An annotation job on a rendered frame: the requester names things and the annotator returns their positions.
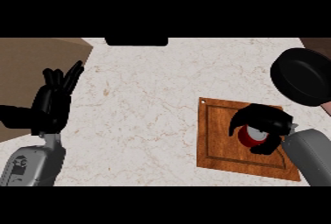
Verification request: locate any black pot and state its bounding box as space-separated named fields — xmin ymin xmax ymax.
xmin=269 ymin=47 xmax=331 ymax=108

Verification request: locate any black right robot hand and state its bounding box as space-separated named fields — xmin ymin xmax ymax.
xmin=228 ymin=103 xmax=296 ymax=156

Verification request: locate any black appliance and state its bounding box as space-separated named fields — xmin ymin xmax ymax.
xmin=104 ymin=37 xmax=170 ymax=47

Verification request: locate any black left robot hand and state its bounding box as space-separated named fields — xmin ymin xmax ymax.
xmin=0 ymin=59 xmax=86 ymax=137

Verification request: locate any dark brown block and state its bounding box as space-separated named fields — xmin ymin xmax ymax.
xmin=299 ymin=37 xmax=331 ymax=60

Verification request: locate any brown wooden cutting board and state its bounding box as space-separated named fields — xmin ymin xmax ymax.
xmin=197 ymin=96 xmax=303 ymax=182

